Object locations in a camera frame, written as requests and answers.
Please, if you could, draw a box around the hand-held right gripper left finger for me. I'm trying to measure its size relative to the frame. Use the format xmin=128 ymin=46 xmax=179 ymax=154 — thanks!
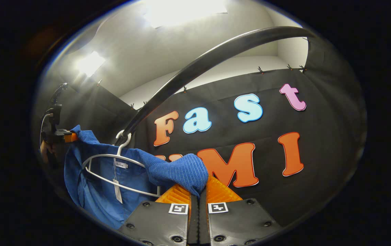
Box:
xmin=118 ymin=184 xmax=199 ymax=246

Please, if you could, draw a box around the black clothes rail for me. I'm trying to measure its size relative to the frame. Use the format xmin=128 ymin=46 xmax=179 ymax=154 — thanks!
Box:
xmin=115 ymin=26 xmax=315 ymax=146

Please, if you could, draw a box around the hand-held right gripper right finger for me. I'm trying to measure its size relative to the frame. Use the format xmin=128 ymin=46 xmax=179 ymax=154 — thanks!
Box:
xmin=199 ymin=175 xmax=283 ymax=246

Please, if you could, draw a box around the blue corduroy jacket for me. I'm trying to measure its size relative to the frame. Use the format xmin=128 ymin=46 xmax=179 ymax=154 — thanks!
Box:
xmin=64 ymin=125 xmax=209 ymax=230

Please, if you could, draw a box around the large ceiling light panel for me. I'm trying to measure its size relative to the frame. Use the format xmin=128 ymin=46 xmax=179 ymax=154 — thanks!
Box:
xmin=144 ymin=0 xmax=228 ymax=28

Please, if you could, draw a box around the small ceiling light panel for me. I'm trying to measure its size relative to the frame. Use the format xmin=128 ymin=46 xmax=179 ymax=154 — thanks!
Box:
xmin=77 ymin=51 xmax=106 ymax=77

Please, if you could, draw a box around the white jacket hanger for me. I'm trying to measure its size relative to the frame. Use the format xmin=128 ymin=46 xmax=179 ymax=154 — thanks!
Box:
xmin=81 ymin=131 xmax=161 ymax=199

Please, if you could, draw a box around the plain black backdrop cloth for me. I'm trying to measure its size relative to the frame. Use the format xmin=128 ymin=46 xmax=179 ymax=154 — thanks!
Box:
xmin=35 ymin=80 xmax=139 ymax=192

